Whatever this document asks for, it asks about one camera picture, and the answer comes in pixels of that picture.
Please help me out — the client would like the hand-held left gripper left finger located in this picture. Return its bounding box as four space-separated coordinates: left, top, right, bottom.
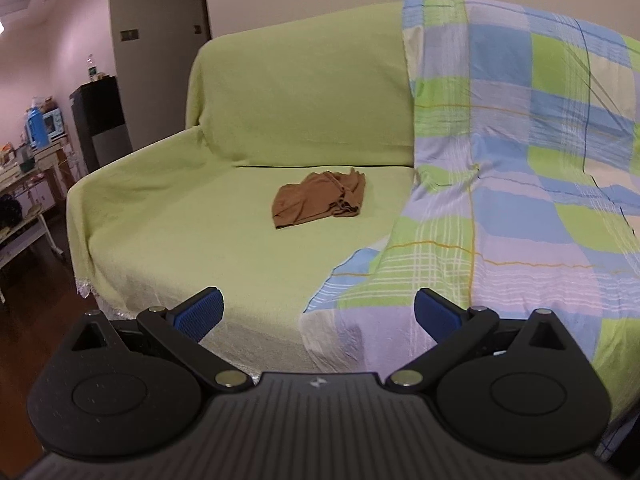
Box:
65 286 253 393

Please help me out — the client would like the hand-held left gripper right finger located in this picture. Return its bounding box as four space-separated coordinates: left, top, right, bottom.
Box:
385 287 576 392

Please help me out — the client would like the brown garment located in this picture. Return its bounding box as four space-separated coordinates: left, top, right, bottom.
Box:
271 167 367 231

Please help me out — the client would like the sofa with green cover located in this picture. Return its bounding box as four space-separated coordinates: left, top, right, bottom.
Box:
66 1 416 376

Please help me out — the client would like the checked blue green blanket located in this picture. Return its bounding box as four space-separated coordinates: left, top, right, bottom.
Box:
300 0 640 461

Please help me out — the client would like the black bag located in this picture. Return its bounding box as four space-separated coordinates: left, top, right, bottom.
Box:
0 195 23 231

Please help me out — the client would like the black cabinet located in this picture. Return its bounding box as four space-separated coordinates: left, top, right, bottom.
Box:
69 76 133 175

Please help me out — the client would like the white wooden side table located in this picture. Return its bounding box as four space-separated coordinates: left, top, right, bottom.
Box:
0 135 76 306

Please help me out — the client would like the light blue microwave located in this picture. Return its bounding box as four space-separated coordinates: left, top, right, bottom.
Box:
42 109 66 138

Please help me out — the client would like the blue thermos jug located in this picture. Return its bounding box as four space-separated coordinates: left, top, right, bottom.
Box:
26 105 45 148

